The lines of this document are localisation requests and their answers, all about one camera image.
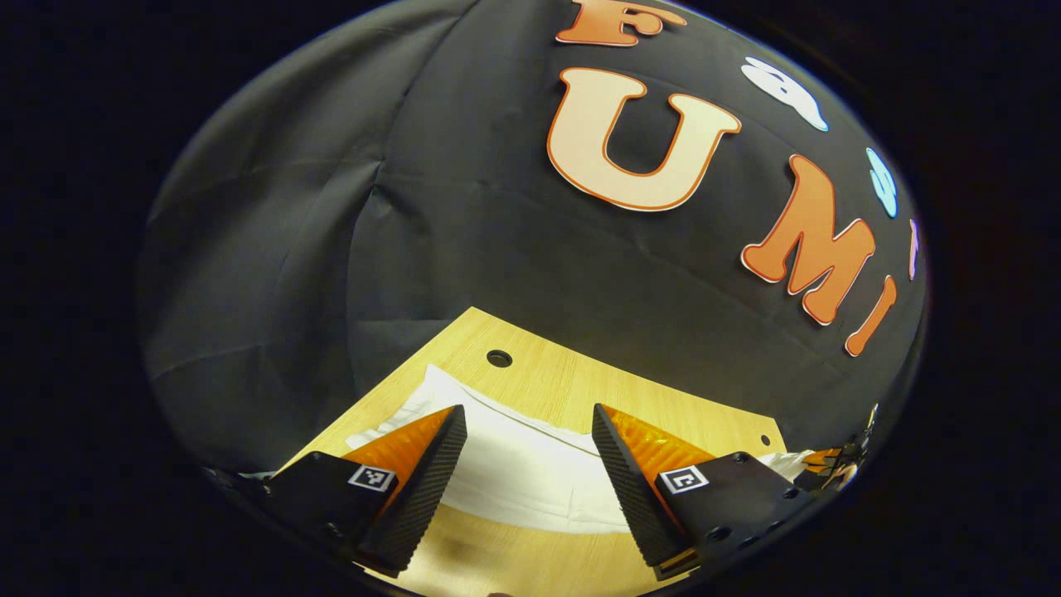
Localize black backdrop cloth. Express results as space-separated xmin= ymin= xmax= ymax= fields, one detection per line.
xmin=137 ymin=0 xmax=929 ymax=473

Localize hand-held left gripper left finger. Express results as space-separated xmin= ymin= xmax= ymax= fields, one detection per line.
xmin=265 ymin=405 xmax=468 ymax=580

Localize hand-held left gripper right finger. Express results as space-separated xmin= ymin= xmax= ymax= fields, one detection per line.
xmin=592 ymin=404 xmax=817 ymax=581

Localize white jeans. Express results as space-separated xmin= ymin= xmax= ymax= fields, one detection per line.
xmin=344 ymin=363 xmax=817 ymax=536

